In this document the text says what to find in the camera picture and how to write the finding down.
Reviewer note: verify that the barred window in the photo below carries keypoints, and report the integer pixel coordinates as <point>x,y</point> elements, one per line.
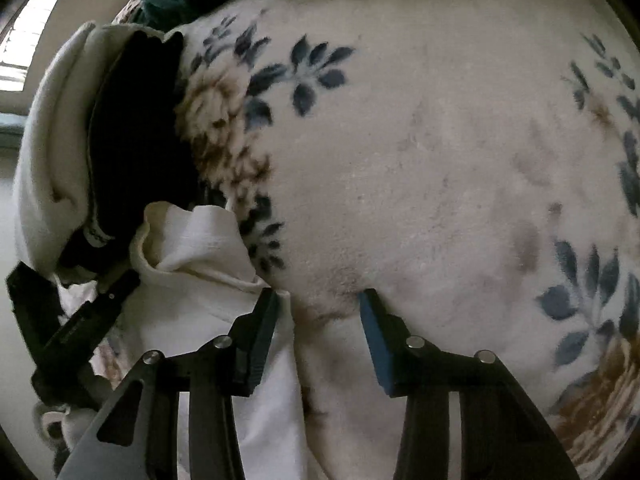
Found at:
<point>40,35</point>

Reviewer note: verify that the white t-shirt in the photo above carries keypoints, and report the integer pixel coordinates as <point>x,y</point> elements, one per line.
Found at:
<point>200,265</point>

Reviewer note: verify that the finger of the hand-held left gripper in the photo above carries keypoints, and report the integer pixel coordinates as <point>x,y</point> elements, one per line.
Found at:
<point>90,315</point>
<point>32,300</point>

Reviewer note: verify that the folded black clothes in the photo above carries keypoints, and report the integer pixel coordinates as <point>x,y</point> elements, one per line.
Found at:
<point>135,135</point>

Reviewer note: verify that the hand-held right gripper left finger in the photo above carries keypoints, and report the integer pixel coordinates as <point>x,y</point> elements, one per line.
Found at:
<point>260,330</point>

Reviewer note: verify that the floral blanket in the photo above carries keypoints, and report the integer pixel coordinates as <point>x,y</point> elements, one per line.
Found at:
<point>425,160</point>

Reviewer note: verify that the folded white clothes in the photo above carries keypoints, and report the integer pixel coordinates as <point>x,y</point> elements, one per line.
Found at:
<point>55,135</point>

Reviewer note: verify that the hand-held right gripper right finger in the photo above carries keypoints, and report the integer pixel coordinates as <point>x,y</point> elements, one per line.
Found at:
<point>372,340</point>

